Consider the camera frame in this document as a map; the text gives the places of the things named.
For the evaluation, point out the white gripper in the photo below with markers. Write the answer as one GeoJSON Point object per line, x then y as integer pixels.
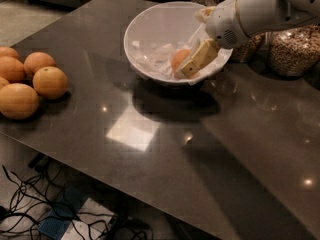
{"type": "Point", "coordinates": [224, 23]}

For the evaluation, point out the white bowl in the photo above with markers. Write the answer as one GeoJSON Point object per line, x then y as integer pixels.
{"type": "Point", "coordinates": [163, 22]}

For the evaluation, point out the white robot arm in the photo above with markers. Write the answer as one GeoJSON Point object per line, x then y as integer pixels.
{"type": "Point", "coordinates": [289, 25]}

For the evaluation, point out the white paper towel in bowl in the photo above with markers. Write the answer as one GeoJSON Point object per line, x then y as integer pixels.
{"type": "Point", "coordinates": [155, 64]}

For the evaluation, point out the glass jar with nuts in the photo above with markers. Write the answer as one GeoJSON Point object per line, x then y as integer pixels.
{"type": "Point", "coordinates": [244, 53]}

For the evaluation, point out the glass jar with cereal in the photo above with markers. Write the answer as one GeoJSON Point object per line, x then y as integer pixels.
{"type": "Point", "coordinates": [293, 52]}

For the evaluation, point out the orange back middle of pile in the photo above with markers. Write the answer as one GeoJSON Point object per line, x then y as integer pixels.
{"type": "Point", "coordinates": [36, 61]}

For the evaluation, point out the orange front left large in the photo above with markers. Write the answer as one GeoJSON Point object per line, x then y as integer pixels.
{"type": "Point", "coordinates": [18, 101]}

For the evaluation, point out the orange back left of pile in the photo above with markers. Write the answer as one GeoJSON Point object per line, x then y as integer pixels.
{"type": "Point", "coordinates": [8, 51]}

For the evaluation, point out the small orange at left edge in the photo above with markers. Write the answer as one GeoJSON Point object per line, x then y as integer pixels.
{"type": "Point", "coordinates": [3, 82]}

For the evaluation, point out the blue box on floor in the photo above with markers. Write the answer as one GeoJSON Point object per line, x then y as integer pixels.
{"type": "Point", "coordinates": [62, 213]}

